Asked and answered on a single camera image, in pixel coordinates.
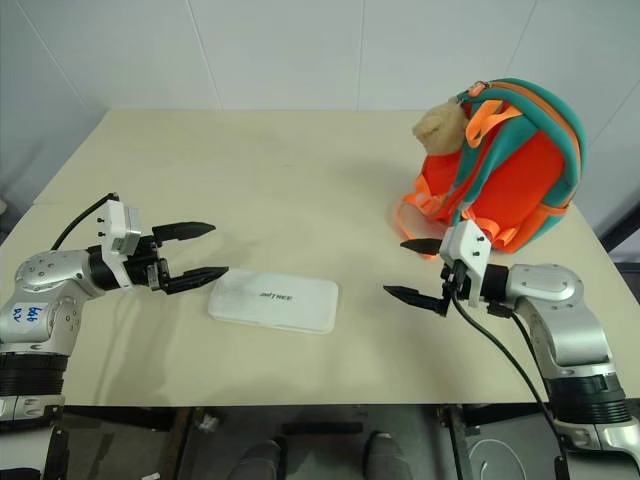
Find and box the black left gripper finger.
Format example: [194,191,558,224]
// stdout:
[160,267,230,296]
[151,220,217,247]

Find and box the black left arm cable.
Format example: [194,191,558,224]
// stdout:
[48,191,120,251]

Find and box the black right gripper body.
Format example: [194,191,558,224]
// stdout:
[439,259,469,301]

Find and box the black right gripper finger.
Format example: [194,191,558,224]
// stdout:
[382,285,449,317]
[399,238,443,257]

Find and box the white pouch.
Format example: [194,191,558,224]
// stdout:
[207,268,340,335]

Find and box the dark rounded left foot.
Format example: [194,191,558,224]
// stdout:
[225,438,282,480]

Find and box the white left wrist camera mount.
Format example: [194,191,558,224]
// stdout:
[96,198,144,285]

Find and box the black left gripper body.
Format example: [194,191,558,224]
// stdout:
[117,234,169,293]

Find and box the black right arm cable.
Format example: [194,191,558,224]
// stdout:
[440,263,571,480]

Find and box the dark rounded foot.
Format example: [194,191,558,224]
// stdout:
[360,430,407,480]
[225,438,282,480]

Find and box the orange and teal backpack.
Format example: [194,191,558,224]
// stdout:
[394,76,588,259]

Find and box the black table frame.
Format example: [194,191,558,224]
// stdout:
[47,402,571,480]

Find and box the dark rounded right foot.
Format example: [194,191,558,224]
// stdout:
[360,430,407,480]

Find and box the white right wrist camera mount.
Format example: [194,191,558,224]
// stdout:
[439,219,492,306]

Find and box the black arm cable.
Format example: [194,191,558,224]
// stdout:
[48,191,120,251]
[440,263,571,480]

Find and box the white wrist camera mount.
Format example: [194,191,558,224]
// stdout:
[96,198,144,285]
[439,219,492,306]

